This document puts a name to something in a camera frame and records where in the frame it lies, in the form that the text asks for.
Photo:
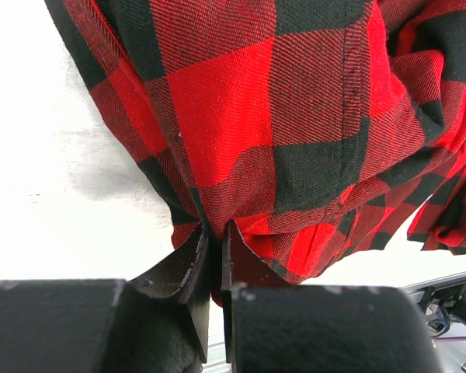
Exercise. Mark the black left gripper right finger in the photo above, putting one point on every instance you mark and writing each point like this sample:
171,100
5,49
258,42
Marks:
240,264

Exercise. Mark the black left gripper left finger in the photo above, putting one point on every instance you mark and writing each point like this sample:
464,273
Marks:
181,283

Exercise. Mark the red black plaid shirt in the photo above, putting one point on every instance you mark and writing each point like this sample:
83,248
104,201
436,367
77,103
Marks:
317,127

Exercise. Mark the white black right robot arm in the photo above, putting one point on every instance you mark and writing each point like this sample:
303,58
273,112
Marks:
442,302

